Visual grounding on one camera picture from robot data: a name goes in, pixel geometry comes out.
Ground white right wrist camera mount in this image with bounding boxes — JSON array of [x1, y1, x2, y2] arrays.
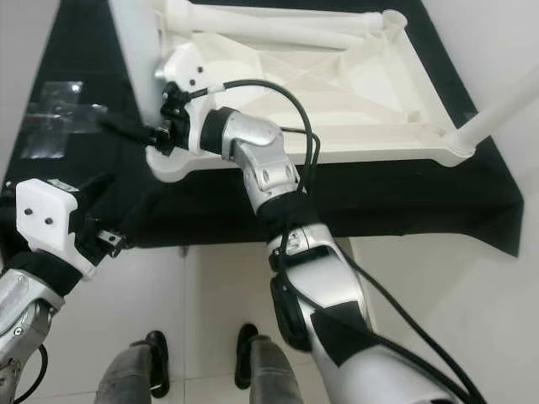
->
[[162, 42, 224, 157]]

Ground white plastic table top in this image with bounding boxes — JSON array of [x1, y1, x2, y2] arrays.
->
[[147, 0, 477, 182]]

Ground clear tape patch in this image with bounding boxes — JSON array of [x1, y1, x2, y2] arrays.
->
[[21, 80, 106, 161]]

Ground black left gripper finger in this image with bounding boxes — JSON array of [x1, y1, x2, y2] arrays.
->
[[126, 189, 162, 242], [81, 173, 115, 204]]

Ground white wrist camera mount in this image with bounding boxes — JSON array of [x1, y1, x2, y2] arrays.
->
[[162, 42, 224, 157], [17, 177, 98, 279]]

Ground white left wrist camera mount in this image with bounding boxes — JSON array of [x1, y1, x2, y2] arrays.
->
[[17, 177, 98, 279]]

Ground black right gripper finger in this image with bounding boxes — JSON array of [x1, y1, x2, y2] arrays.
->
[[97, 114, 162, 152]]

